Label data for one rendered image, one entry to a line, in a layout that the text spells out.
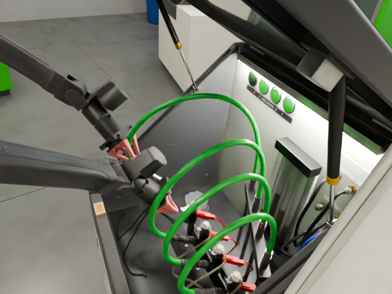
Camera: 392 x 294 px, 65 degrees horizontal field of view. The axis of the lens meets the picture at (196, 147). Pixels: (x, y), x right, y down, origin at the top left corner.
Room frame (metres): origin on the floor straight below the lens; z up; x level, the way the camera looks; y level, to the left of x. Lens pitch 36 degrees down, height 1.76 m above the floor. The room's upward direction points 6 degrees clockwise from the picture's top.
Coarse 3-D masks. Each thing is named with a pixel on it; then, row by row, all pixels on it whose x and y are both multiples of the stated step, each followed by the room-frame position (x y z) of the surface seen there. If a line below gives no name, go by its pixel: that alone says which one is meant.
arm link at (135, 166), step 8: (144, 152) 0.57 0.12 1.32; (152, 152) 0.58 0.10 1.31; (160, 152) 0.62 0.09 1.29; (128, 160) 0.57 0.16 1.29; (136, 160) 0.56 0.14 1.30; (144, 160) 0.56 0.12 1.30; (152, 160) 0.55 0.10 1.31; (160, 160) 0.57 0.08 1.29; (128, 168) 0.55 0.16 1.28; (136, 168) 0.55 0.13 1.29; (144, 168) 0.55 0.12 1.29; (152, 168) 0.56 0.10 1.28; (160, 168) 0.57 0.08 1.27; (128, 176) 0.54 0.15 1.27; (136, 176) 0.53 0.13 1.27; (144, 176) 0.55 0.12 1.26; (112, 192) 0.49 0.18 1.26; (120, 192) 0.50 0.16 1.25
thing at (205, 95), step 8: (184, 96) 0.69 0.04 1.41; (192, 96) 0.69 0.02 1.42; (200, 96) 0.69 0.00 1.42; (208, 96) 0.69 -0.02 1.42; (216, 96) 0.69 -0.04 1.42; (224, 96) 0.70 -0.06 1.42; (168, 104) 0.68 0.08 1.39; (240, 104) 0.70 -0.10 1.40; (152, 112) 0.68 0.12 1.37; (248, 112) 0.70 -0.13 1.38; (144, 120) 0.68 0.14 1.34; (136, 128) 0.67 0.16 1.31; (256, 128) 0.71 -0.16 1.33; (128, 136) 0.67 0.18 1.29; (256, 136) 0.71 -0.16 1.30; (256, 160) 0.71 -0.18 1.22; (256, 168) 0.71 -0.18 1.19
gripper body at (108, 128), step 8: (104, 120) 0.69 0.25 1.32; (112, 120) 0.70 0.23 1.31; (96, 128) 0.69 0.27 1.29; (104, 128) 0.68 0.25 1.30; (112, 128) 0.68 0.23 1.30; (120, 128) 0.70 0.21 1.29; (128, 128) 0.73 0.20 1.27; (104, 136) 0.68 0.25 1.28; (112, 136) 0.65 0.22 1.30; (104, 144) 0.65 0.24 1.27
